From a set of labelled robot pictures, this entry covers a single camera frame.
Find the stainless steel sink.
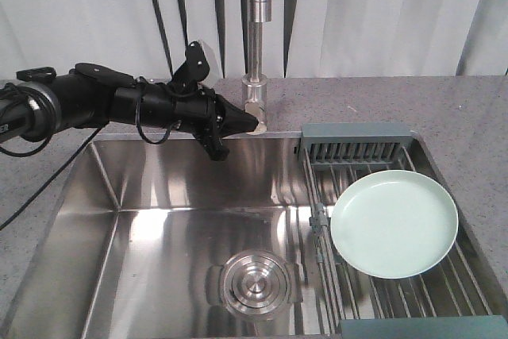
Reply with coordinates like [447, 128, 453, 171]
[1, 134, 344, 338]

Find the chrome kitchen faucet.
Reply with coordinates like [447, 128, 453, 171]
[242, 0, 272, 112]

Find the light green round plate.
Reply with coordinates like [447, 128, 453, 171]
[330, 170, 459, 279]

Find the white pleated curtain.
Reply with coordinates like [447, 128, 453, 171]
[1, 0, 507, 79]

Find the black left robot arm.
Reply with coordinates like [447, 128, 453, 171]
[1, 63, 258, 161]

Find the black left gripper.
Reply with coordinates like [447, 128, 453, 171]
[110, 83, 258, 160]

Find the teal sponge block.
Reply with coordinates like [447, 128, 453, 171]
[341, 315, 507, 338]

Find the teal rack end caddy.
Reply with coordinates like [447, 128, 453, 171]
[298, 122, 413, 168]

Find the round sink drain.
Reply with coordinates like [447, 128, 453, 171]
[205, 249, 303, 322]

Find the metal roll-up drying rack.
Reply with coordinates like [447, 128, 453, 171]
[301, 141, 503, 332]

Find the chrome faucet lever handle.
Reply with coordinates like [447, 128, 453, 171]
[244, 102, 267, 135]

